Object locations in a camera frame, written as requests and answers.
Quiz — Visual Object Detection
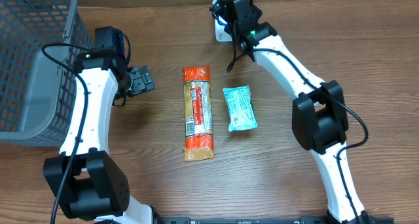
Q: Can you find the orange spaghetti package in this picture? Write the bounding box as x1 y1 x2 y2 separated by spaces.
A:
183 65 215 162

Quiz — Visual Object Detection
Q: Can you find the teal tissue pack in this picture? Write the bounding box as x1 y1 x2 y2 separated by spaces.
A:
223 85 258 132

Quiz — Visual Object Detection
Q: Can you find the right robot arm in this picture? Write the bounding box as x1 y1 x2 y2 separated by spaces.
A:
209 0 373 223

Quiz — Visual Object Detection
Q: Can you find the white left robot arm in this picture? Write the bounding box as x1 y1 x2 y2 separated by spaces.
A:
41 45 158 223

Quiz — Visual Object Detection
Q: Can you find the white barcode scanner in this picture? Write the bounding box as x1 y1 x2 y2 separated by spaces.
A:
210 0 232 43

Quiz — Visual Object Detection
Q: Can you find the grey plastic basket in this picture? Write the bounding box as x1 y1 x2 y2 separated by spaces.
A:
1 0 93 147

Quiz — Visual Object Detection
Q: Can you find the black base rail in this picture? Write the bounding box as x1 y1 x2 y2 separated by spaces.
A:
156 215 395 224

